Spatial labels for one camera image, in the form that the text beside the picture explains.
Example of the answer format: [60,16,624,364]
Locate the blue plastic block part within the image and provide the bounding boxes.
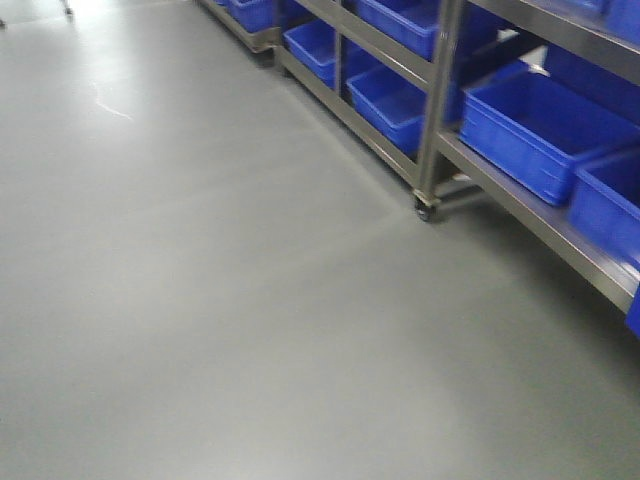
[625,287,640,338]

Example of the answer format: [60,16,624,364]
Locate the blue plastic bin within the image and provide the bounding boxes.
[354,0,504,61]
[569,148,639,269]
[346,65,430,157]
[217,0,307,33]
[459,71,639,206]
[282,18,381,92]

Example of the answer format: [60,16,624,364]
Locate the blue plastic bin upper left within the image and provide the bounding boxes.
[217,0,307,33]

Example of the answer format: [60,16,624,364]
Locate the steel shelf rack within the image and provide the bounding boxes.
[207,1,639,311]

